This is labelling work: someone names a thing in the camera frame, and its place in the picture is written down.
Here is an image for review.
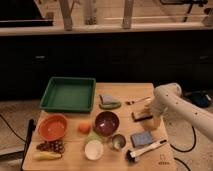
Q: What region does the grey folded cloth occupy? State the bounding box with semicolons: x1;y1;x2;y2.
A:
100;94;117;104

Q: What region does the bunch of dark grapes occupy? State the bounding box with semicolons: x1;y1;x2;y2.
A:
36;140;65;154

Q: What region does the dark blue object floor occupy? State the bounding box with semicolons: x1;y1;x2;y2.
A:
190;92;211;108

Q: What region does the red orange bowl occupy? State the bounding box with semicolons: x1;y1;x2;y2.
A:
38;114;67;141

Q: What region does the light green toy vegetable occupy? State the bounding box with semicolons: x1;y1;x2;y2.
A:
85;131;103;143

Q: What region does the orange fruit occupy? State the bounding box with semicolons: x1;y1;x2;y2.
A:
78;121;91;134

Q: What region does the small metal cup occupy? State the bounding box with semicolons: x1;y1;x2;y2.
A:
112;134;126;151

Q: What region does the green plastic tray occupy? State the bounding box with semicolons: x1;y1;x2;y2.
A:
40;77;96;113

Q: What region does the purple bowl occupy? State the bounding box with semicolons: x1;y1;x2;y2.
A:
94;111;120;137

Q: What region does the black cable right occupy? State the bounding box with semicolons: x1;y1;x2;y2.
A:
170;125;198;171

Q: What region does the black cable left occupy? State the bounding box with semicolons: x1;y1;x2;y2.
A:
0;114;27;143

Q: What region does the metal fork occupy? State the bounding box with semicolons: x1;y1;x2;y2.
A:
125;97;151;105

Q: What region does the black clamp left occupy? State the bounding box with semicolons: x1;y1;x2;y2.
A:
20;119;36;171

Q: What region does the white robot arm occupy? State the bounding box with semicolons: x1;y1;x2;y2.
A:
149;83;213;141

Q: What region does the wooden whiteboard eraser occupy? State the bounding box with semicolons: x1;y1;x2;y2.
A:
131;107;153;122

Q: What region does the black cable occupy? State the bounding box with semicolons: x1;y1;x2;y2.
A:
0;114;27;143
170;125;198;171

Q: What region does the white round cup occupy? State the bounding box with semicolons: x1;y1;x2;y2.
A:
84;140;104;160

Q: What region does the blue sponge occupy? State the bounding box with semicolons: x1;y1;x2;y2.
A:
130;131;153;148

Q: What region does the white dish brush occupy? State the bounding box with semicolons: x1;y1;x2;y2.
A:
126;139;167;163

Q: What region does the yellow corn cob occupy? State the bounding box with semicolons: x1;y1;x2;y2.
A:
33;151;62;160

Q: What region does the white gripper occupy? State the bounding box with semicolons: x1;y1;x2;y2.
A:
146;101;164;130

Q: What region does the green toy pepper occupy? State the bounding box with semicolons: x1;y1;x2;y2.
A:
99;103;121;110

